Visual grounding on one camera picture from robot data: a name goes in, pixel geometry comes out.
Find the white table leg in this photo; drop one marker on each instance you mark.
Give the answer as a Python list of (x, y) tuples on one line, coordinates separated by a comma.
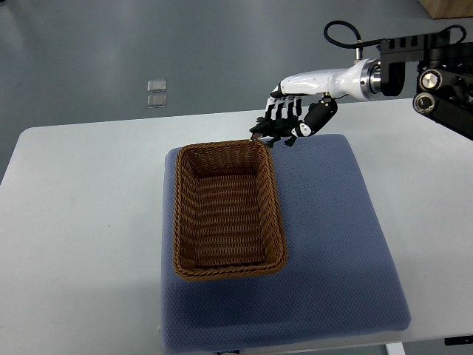
[(396, 348)]

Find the blue-grey padded mat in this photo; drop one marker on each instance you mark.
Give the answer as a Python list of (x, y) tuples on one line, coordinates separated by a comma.
[(339, 279)]

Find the upper floor plate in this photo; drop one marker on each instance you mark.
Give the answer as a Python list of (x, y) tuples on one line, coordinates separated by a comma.
[(156, 85)]

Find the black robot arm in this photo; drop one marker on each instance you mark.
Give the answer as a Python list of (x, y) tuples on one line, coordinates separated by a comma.
[(444, 64)]

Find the brown wicker basket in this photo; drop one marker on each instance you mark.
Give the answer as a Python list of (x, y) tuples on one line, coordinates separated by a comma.
[(227, 216)]

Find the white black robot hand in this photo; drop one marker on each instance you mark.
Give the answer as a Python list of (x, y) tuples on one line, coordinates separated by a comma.
[(360, 81)]

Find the dark toy crocodile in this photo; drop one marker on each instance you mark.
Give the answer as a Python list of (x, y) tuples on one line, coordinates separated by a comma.
[(276, 129)]

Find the wooden box corner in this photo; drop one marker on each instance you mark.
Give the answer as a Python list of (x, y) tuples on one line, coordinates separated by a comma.
[(444, 9)]

